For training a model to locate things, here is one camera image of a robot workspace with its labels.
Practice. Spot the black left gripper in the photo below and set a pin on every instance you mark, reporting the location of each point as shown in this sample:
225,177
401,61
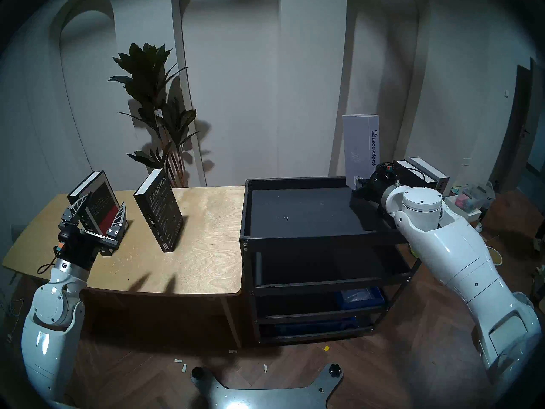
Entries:
83,248

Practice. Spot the blue plastic bin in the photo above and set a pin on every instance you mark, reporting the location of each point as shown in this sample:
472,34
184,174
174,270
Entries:
315,326

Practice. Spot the Crime and Punishment book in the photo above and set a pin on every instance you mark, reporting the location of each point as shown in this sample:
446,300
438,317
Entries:
96,186

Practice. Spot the dark door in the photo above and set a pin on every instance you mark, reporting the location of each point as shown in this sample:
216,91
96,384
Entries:
517,127

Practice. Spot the blue bin with clear bag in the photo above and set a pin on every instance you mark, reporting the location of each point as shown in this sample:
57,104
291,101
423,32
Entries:
362,296

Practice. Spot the black Fashion book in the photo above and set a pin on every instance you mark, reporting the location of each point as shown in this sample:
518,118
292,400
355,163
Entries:
159,212

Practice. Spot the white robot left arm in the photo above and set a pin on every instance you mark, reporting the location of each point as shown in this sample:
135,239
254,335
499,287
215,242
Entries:
47,327

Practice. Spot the grey metal robot base plate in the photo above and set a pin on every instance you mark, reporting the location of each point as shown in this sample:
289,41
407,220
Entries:
264,397

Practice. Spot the light wooden display table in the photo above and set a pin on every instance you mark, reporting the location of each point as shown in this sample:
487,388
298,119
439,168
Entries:
204,242

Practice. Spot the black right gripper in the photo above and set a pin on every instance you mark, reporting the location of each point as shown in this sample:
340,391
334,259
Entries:
379,186

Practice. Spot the black metal shelf cart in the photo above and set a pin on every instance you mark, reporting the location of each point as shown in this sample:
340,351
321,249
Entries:
298,212

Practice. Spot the beige bucket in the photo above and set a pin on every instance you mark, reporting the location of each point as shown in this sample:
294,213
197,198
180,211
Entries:
494,254

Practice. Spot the light grey Iaura book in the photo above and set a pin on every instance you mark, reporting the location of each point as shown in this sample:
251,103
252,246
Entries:
430,169

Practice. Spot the black star knob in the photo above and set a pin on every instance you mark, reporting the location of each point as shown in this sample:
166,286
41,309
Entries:
334,370
198,373

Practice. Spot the black Century book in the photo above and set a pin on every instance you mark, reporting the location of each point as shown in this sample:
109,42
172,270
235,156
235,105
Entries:
402,164

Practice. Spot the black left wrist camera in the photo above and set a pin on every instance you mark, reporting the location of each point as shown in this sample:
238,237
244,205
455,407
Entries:
64,237

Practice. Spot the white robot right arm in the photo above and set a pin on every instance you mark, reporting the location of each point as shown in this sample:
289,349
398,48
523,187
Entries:
460,250

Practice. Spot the tall green potted plant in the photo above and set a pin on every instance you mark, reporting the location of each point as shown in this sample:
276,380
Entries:
147,71

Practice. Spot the grey Discontent book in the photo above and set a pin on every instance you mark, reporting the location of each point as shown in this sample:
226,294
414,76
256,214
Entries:
359,148

